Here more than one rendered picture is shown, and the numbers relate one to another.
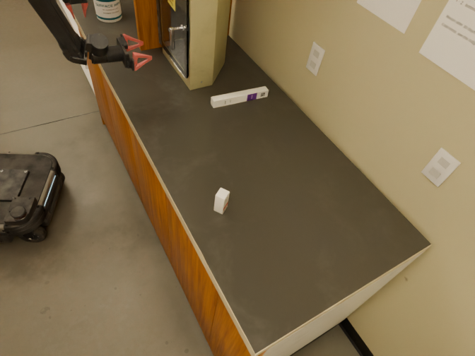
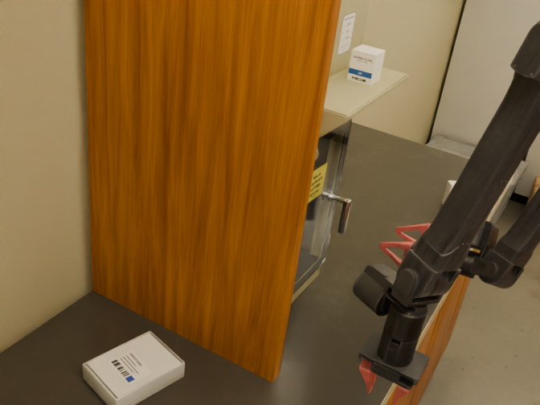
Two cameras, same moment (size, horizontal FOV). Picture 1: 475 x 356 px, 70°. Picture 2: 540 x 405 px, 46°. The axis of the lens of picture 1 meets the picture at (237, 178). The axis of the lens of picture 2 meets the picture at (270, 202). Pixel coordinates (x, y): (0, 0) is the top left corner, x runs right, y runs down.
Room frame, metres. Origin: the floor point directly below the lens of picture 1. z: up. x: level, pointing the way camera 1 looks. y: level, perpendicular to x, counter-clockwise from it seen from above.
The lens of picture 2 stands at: (1.94, 1.42, 1.90)
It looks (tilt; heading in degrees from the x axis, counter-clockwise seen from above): 30 degrees down; 244
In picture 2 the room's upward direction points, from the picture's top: 8 degrees clockwise
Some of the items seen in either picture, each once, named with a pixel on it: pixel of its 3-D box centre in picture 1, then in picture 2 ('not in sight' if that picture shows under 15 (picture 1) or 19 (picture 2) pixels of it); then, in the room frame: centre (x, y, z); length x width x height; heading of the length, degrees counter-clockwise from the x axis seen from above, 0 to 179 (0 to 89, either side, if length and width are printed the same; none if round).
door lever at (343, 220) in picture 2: (175, 37); (338, 213); (1.23, 0.34, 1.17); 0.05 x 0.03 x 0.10; 127
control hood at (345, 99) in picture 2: not in sight; (349, 109); (1.30, 0.42, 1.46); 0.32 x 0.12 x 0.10; 38
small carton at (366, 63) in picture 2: not in sight; (366, 64); (1.27, 0.39, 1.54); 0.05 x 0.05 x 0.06; 38
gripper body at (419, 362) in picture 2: not in sight; (397, 346); (1.38, 0.81, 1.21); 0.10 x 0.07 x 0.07; 128
